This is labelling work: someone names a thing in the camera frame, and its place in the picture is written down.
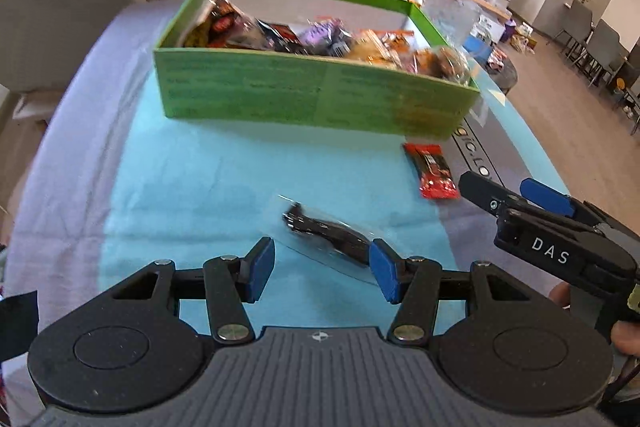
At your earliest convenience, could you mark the clear dark snack packet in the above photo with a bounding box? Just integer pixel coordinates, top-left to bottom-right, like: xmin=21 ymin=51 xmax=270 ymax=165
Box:
xmin=262 ymin=195 xmax=376 ymax=285

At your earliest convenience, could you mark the purple snack packet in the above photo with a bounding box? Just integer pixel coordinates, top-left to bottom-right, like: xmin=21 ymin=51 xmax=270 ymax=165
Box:
xmin=298 ymin=18 xmax=354 ymax=57

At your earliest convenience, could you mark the black red snack packet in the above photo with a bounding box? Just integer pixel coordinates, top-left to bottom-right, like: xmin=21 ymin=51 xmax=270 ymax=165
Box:
xmin=256 ymin=20 xmax=308 ymax=55

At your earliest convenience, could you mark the red snack bar packet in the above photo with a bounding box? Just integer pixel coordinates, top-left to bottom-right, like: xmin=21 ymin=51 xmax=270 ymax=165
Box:
xmin=402 ymin=143 xmax=460 ymax=199

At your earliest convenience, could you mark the teal table mat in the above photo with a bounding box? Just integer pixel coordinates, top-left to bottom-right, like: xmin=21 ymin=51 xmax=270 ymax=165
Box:
xmin=99 ymin=76 xmax=456 ymax=327

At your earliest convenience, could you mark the lavender table cloth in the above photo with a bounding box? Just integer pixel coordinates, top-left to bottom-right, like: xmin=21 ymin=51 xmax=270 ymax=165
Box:
xmin=0 ymin=0 xmax=566 ymax=408

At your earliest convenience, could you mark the green cardboard box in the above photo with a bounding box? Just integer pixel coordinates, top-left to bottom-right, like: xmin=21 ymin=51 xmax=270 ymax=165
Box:
xmin=153 ymin=0 xmax=480 ymax=138

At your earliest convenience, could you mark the black yellow snack bag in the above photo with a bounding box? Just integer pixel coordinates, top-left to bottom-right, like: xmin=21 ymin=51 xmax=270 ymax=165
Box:
xmin=182 ymin=0 xmax=268 ymax=50

